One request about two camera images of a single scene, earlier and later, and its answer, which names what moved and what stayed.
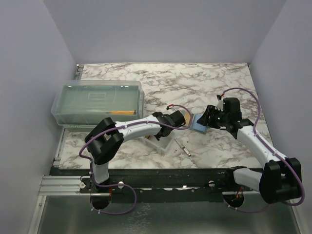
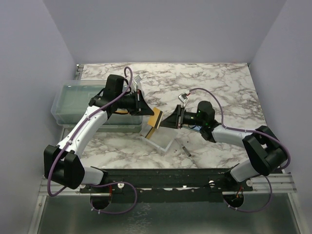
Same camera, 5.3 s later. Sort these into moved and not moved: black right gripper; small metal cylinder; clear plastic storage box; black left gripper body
Moved: black right gripper; black left gripper body
Not moved: clear plastic storage box; small metal cylinder
